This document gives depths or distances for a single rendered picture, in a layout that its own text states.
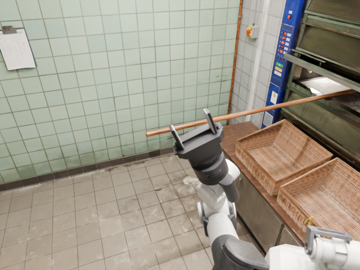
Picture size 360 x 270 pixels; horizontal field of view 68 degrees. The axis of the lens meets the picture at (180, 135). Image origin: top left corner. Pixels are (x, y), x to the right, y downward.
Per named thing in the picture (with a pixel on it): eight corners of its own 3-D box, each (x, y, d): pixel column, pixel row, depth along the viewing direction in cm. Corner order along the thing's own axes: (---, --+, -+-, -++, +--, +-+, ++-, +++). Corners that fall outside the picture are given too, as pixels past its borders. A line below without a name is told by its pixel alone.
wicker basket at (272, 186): (278, 143, 253) (285, 118, 237) (323, 182, 208) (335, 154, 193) (233, 154, 239) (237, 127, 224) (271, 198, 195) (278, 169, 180)
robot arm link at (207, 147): (167, 135, 66) (182, 163, 74) (178, 163, 59) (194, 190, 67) (212, 112, 66) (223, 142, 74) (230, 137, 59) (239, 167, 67)
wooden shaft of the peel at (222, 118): (146, 137, 155) (145, 133, 153) (144, 135, 157) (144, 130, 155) (360, 91, 207) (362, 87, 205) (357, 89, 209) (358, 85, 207)
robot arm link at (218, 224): (234, 222, 102) (249, 258, 80) (200, 227, 102) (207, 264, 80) (230, 194, 100) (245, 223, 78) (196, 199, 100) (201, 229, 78)
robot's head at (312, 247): (351, 275, 58) (355, 239, 58) (308, 265, 59) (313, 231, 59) (339, 262, 64) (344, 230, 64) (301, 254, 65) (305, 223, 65)
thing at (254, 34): (252, 35, 262) (253, 24, 256) (257, 37, 254) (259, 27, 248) (245, 36, 259) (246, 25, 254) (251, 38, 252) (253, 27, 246)
